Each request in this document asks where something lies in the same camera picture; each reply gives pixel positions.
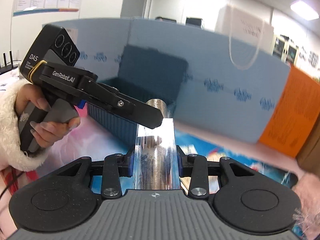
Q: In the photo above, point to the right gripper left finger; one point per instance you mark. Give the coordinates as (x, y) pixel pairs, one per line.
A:
(116, 166)

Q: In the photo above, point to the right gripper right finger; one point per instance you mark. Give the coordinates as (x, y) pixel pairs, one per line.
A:
(194, 166)

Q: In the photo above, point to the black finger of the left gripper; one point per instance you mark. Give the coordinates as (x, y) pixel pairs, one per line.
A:
(112, 101)

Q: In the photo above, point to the shiny silver metal cylinder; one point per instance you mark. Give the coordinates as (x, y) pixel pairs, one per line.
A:
(155, 164)

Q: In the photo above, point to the person's left hand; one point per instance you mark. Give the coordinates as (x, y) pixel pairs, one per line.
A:
(45, 133)

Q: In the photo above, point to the anime printed desk mat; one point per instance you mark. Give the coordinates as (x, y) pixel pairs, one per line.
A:
(246, 199)

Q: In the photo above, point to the dark blue container storage box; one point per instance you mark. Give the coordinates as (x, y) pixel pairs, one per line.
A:
(144, 74)

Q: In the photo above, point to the light blue Cabou box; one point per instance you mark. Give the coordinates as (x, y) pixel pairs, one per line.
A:
(206, 79)

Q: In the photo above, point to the brown cardboard box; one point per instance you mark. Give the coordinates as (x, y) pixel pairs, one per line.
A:
(308, 157)

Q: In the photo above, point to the white fluffy right sleeve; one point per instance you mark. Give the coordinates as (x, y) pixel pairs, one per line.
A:
(307, 217)

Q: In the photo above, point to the orange printed box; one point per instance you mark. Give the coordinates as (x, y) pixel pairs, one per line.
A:
(294, 116)

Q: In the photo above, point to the white paper gift bag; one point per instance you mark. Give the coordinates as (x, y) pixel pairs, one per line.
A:
(247, 35)

